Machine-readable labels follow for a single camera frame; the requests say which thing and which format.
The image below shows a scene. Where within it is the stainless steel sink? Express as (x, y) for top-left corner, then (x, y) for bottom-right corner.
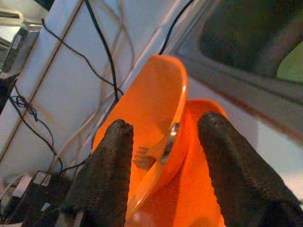
(174, 0), (303, 145)

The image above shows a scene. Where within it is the black power brick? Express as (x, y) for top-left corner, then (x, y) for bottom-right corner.
(0, 170), (79, 227)

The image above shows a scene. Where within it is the green plate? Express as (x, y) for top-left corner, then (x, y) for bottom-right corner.
(276, 41), (303, 84)

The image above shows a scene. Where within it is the orange plastic bowl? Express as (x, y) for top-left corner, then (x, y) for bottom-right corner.
(91, 53), (189, 222)

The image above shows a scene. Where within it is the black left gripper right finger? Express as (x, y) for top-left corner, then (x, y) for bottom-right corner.
(197, 111), (303, 227)

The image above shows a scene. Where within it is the metal spoon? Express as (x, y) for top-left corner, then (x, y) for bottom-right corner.
(160, 122), (181, 166)

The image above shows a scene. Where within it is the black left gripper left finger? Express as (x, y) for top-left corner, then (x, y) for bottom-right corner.
(60, 119), (134, 227)

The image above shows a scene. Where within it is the orange plastic plate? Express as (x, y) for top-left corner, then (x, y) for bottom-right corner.
(127, 99), (228, 227)

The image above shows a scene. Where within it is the metal fork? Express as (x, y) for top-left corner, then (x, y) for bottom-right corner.
(132, 146), (158, 170)

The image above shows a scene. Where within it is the black power cable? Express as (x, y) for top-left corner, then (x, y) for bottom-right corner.
(84, 0), (125, 101)

